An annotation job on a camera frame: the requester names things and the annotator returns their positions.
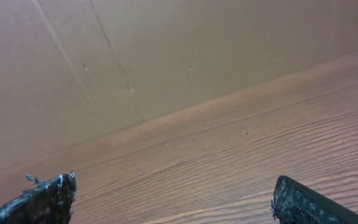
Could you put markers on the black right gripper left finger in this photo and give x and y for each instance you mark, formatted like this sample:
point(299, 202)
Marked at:
point(49, 201)

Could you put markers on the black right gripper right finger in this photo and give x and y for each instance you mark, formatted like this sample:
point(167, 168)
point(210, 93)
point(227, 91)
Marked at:
point(295, 203)

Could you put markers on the brown cardboard back panel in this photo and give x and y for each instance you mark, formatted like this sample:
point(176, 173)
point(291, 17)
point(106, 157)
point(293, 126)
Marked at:
point(71, 71)

